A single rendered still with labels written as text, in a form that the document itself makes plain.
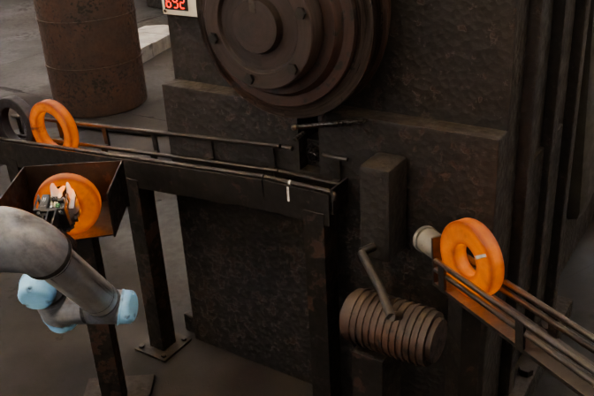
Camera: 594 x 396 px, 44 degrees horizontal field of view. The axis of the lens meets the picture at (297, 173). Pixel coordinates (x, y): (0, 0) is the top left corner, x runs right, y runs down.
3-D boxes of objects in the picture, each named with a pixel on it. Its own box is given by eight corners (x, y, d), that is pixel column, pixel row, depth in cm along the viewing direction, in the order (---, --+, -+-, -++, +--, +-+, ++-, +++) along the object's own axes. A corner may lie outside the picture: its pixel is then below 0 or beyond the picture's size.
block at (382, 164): (379, 237, 182) (378, 148, 172) (408, 245, 178) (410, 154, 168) (359, 257, 174) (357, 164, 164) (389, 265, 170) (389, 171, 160)
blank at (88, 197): (88, 165, 179) (87, 171, 176) (109, 220, 186) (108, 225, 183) (26, 181, 179) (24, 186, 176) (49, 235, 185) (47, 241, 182)
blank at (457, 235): (468, 297, 150) (455, 302, 148) (444, 224, 152) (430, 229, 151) (515, 290, 136) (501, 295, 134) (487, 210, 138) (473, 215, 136)
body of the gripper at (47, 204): (70, 190, 169) (60, 228, 161) (79, 216, 175) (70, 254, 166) (36, 192, 169) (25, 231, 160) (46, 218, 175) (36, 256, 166)
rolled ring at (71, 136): (57, 169, 231) (65, 165, 234) (79, 138, 219) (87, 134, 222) (22, 124, 232) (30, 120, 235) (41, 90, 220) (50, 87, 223)
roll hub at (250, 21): (224, 75, 171) (211, -48, 160) (326, 91, 157) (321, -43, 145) (209, 82, 167) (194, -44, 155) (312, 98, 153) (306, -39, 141)
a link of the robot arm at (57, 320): (89, 336, 163) (73, 307, 156) (42, 336, 165) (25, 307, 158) (100, 308, 169) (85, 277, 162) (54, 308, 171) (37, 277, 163)
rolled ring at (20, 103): (22, 98, 228) (30, 95, 230) (-13, 98, 238) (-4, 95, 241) (39, 154, 234) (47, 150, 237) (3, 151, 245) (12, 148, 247)
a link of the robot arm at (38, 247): (49, 194, 124) (143, 287, 167) (-12, 194, 126) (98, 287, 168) (34, 257, 119) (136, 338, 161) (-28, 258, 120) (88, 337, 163)
